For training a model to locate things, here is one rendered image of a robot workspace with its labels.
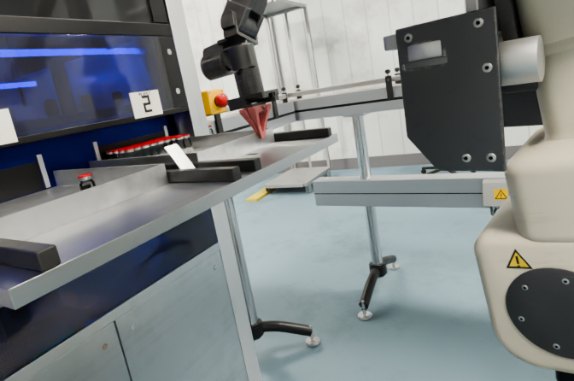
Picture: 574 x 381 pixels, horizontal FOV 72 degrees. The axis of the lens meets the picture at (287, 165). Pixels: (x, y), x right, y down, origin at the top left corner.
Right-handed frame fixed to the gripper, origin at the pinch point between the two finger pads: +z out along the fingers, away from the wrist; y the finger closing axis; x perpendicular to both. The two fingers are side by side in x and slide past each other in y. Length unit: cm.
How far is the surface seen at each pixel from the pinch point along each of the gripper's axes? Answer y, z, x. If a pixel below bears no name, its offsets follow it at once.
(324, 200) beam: 33, 44, -84
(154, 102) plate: 25.8, -12.7, 4.5
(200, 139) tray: 23.8, -1.0, -5.6
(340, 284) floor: 37, 90, -89
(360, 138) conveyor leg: 10, 18, -86
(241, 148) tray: 0.8, 1.3, 7.3
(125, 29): 25.0, -30.0, 7.5
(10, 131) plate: 26.3, -12.0, 37.2
